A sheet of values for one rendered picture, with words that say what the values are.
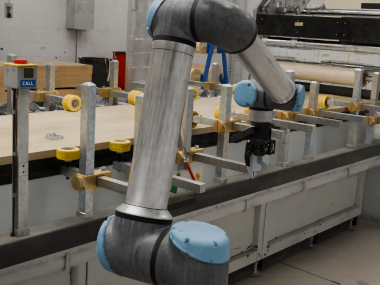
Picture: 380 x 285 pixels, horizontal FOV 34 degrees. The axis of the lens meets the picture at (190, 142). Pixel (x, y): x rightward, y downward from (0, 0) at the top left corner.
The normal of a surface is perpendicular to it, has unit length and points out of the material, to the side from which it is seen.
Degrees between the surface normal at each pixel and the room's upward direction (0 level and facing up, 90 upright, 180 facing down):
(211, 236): 5
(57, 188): 90
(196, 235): 5
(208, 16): 82
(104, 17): 90
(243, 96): 90
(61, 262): 90
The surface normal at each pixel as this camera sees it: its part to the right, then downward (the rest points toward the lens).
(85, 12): 0.71, 0.18
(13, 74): -0.65, 0.11
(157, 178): 0.34, 0.04
